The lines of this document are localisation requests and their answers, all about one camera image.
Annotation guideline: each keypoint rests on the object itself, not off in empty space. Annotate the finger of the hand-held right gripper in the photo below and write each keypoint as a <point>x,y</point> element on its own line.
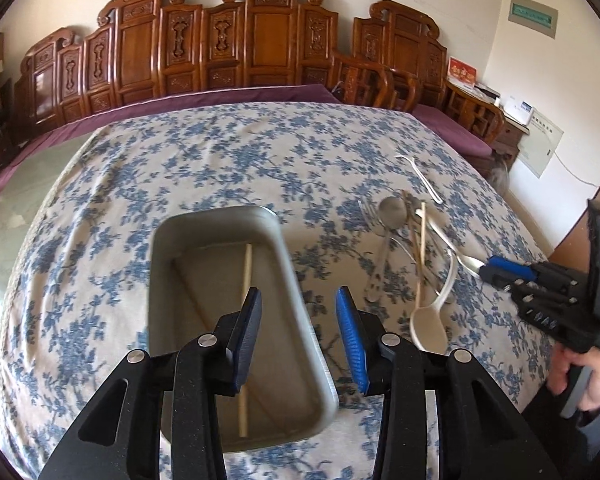
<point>555,310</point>
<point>510,267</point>

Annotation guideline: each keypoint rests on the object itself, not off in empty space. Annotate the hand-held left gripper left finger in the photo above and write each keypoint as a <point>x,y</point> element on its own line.
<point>245,345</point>

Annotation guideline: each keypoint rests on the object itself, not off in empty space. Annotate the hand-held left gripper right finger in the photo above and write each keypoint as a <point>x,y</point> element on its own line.
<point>354,347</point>

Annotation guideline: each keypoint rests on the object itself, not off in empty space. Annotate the slim metal spoon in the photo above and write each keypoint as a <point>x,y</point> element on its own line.
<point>471,263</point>

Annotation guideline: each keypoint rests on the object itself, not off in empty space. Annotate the wooden chopstick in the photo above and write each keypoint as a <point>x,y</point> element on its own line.
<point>422,240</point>
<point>411,220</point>
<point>246,270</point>

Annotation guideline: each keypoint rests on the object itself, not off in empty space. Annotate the large white plastic spoon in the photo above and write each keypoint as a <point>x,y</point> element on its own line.
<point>427,330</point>

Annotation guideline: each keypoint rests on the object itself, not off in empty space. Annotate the grey rectangular tray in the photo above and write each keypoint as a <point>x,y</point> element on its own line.
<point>200,270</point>

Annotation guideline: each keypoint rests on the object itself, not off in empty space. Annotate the grey furry object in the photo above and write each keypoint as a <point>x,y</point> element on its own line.
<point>500,176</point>

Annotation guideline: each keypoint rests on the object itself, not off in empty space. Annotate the metal fork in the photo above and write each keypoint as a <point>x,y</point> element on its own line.
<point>375,230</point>

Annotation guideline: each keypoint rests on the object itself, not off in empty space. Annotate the white electrical box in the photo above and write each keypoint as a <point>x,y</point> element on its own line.
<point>541,147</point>

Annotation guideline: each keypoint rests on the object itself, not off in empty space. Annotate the round metal spoon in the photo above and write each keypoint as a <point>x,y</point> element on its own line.
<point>392,211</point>

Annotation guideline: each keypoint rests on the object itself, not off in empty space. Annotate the blue floral blanket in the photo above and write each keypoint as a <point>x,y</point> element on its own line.
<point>180,160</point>

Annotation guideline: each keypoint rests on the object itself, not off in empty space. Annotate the red box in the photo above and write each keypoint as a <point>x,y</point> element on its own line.
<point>462,71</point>

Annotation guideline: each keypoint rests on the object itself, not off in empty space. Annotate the wooden armchair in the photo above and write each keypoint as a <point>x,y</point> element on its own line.
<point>409,90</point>
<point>360,82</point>

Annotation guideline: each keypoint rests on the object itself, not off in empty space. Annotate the carved wooden headboard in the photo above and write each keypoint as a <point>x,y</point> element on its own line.
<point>270,40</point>
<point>405,50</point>
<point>140,45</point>
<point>55,85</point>

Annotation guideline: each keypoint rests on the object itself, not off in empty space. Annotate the grey wall panel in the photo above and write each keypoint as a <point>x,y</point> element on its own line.
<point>532,15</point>

